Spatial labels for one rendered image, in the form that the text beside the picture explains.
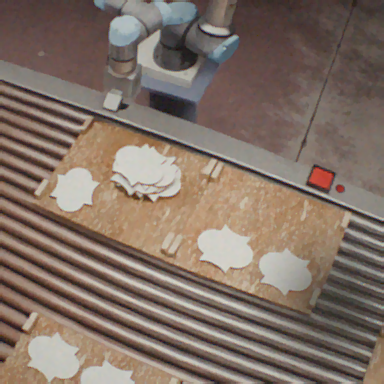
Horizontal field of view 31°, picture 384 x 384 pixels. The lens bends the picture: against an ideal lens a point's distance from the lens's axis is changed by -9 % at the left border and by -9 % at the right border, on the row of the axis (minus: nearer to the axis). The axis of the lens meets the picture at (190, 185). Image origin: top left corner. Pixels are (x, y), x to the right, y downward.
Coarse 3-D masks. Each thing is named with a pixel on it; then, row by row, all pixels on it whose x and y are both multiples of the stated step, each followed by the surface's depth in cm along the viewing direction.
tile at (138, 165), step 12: (120, 156) 199; (132, 156) 199; (144, 156) 199; (156, 156) 199; (120, 168) 196; (132, 168) 197; (144, 168) 197; (156, 168) 197; (132, 180) 194; (144, 180) 194; (156, 180) 194
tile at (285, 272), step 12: (288, 252) 188; (264, 264) 185; (276, 264) 185; (288, 264) 185; (300, 264) 185; (264, 276) 184; (276, 276) 183; (288, 276) 183; (300, 276) 183; (276, 288) 181; (288, 288) 181; (300, 288) 181
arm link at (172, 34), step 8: (176, 8) 219; (184, 8) 219; (192, 8) 219; (176, 16) 216; (184, 16) 216; (192, 16) 217; (200, 16) 219; (168, 24) 219; (176, 24) 217; (184, 24) 217; (192, 24) 217; (160, 32) 226; (168, 32) 221; (176, 32) 219; (184, 32) 218; (168, 40) 224; (176, 40) 222; (184, 40) 219
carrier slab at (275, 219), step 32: (224, 192) 200; (256, 192) 201; (288, 192) 201; (192, 224) 193; (224, 224) 194; (256, 224) 194; (288, 224) 194; (320, 224) 195; (192, 256) 187; (256, 256) 188; (320, 256) 188; (256, 288) 182; (320, 288) 182
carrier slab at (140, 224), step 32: (96, 128) 213; (64, 160) 205; (96, 160) 206; (192, 160) 207; (96, 192) 199; (192, 192) 200; (96, 224) 192; (128, 224) 193; (160, 224) 193; (160, 256) 187
